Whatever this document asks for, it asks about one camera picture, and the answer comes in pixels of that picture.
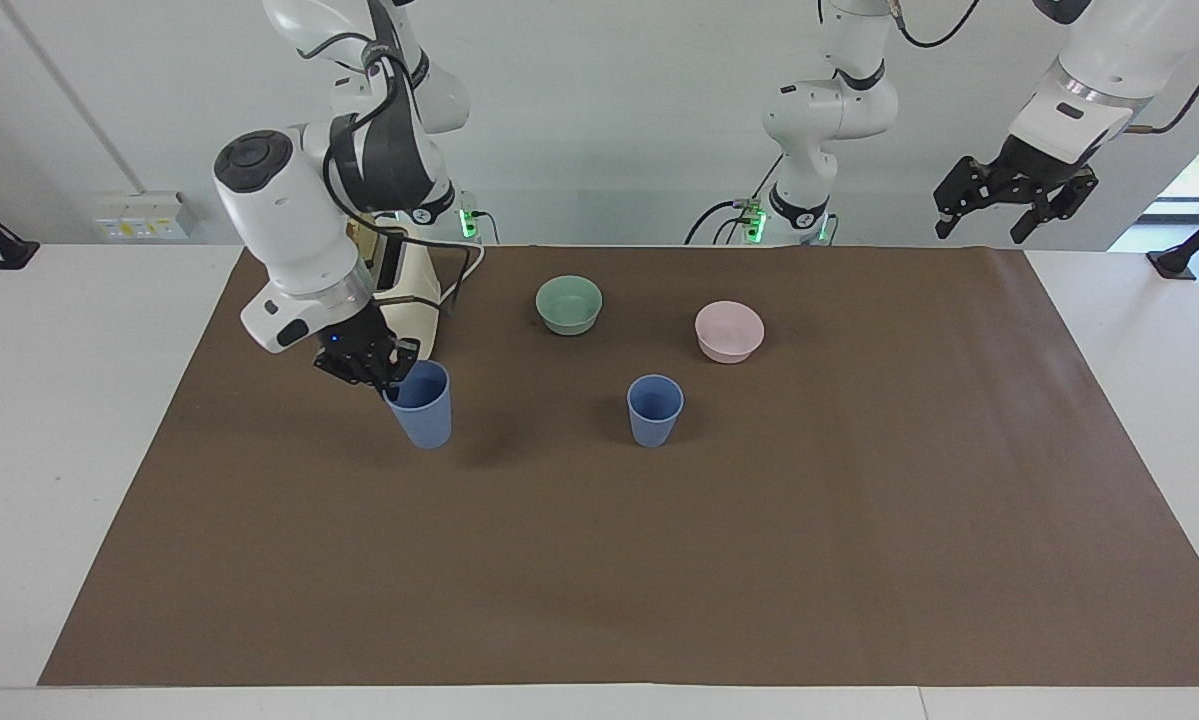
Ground white wall socket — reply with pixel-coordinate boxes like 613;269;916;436
93;191;198;244

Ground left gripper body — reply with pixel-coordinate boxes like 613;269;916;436
992;133;1101;194

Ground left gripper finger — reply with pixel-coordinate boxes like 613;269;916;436
933;154;1008;240
1009;172;1100;245

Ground green plastic bowl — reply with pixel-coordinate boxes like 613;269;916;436
535;275;604;337

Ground black cable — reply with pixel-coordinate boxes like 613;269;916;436
887;0;982;50
1122;30;1199;135
297;30;487;319
685;152;786;247

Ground cream plastic container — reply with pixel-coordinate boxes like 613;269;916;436
351;222;448;363

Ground pink plastic bowl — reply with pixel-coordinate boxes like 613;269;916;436
694;300;766;365

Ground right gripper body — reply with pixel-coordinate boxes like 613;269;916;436
311;302;401;383

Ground blue plastic cup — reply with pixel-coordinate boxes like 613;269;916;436
382;359;453;450
626;374;685;449

